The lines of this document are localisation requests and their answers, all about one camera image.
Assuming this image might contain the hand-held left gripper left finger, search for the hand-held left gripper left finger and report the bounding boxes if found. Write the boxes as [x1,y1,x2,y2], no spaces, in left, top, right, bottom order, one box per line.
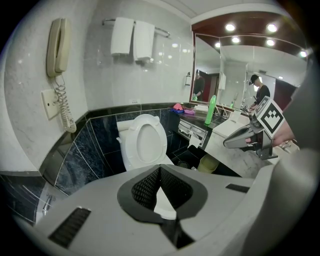
[33,164,181,256]

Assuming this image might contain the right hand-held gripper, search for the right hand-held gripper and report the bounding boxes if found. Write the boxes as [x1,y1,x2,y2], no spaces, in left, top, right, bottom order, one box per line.
[223,96,286,161]

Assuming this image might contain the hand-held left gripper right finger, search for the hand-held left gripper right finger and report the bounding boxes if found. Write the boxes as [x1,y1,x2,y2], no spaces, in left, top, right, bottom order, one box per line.
[159,164,256,251]

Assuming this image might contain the white toilet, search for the white toilet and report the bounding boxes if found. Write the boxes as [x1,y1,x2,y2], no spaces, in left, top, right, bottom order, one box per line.
[116,113,179,221]

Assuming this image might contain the chrome toilet paper holder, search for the chrome toilet paper holder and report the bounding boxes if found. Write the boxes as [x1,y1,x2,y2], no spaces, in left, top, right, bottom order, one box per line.
[177,118,209,148]

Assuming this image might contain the black and white vanity counter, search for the black and white vanity counter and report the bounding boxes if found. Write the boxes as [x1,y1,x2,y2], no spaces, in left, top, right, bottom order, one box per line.
[169,107,301,178]

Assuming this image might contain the yellow green waste bin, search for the yellow green waste bin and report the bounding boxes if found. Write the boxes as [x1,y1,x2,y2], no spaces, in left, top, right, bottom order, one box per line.
[198,154,221,174]

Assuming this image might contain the green plastic bottle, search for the green plastic bottle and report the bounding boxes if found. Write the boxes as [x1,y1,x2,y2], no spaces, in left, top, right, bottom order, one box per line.
[204,94,217,125]

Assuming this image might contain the chrome tub faucet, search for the chrome tub faucet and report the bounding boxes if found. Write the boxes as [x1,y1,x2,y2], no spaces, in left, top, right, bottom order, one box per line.
[41,193,57,216]

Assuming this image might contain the white towels on rack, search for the white towels on rack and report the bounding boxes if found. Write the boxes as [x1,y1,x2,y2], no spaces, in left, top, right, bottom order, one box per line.
[101,17,171,38]

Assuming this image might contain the white hanging towel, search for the white hanging towel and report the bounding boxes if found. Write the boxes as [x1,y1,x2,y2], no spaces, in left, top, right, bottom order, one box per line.
[133,20,156,62]
[110,16,135,57]

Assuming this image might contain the wood framed wall mirror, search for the wood framed wall mirror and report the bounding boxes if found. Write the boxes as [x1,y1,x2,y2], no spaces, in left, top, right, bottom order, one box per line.
[191,31,312,116]

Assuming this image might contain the beige phone wall plate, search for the beige phone wall plate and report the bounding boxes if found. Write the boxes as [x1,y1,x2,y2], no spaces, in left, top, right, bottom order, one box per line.
[40,88,63,121]

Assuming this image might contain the beige wall telephone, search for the beige wall telephone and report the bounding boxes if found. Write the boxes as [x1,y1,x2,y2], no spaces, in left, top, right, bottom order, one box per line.
[46,17,78,134]

